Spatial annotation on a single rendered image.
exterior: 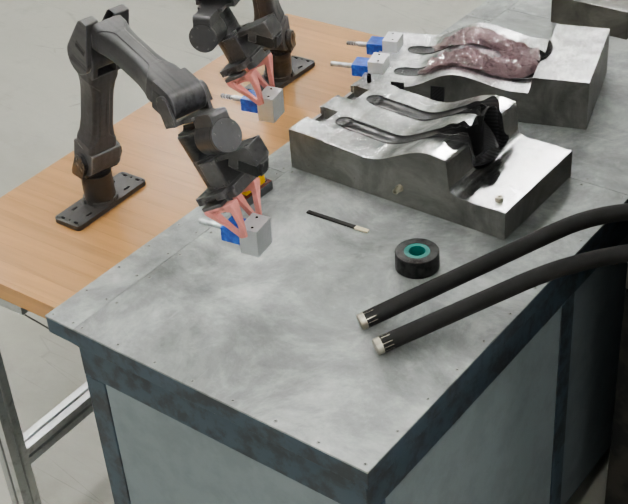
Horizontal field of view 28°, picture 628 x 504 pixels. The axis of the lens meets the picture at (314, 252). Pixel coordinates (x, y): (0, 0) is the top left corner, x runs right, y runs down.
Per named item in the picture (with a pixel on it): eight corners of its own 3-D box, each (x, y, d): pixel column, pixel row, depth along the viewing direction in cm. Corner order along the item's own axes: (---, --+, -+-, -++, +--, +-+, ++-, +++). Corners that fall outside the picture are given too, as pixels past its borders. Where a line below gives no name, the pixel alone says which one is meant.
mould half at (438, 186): (291, 167, 258) (286, 109, 250) (364, 113, 274) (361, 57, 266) (504, 240, 232) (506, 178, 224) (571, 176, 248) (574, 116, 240)
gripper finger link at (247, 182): (280, 210, 217) (253, 165, 214) (260, 232, 212) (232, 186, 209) (252, 218, 222) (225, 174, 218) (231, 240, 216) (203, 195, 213)
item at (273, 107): (216, 112, 257) (214, 89, 254) (227, 101, 260) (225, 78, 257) (274, 123, 252) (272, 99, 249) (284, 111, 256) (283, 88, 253)
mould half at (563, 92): (359, 103, 278) (356, 58, 271) (393, 52, 297) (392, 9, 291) (586, 129, 262) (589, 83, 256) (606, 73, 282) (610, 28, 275)
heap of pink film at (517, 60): (413, 78, 273) (413, 45, 269) (435, 43, 287) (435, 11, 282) (531, 91, 265) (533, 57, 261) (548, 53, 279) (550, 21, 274)
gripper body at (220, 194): (257, 170, 215) (235, 134, 212) (226, 201, 208) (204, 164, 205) (230, 179, 219) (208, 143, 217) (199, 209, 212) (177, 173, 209)
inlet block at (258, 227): (193, 240, 221) (190, 214, 217) (208, 224, 224) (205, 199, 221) (258, 258, 215) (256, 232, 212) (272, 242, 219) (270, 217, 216)
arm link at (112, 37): (213, 83, 207) (108, -10, 221) (169, 103, 202) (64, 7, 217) (210, 139, 216) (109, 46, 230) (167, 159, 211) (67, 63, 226)
